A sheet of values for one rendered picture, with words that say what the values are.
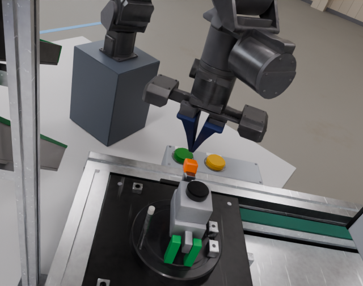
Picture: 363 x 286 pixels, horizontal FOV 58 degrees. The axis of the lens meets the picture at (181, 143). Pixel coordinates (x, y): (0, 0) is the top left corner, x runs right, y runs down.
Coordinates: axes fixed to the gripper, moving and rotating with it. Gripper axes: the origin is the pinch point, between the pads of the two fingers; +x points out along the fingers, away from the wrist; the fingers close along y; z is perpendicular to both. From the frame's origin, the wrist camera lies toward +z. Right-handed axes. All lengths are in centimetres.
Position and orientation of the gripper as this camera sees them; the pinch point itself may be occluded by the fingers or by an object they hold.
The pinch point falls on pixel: (197, 133)
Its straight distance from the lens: 52.8
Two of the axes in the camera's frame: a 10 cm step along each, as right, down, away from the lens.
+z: 2.7, -4.9, 8.3
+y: -9.3, -3.5, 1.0
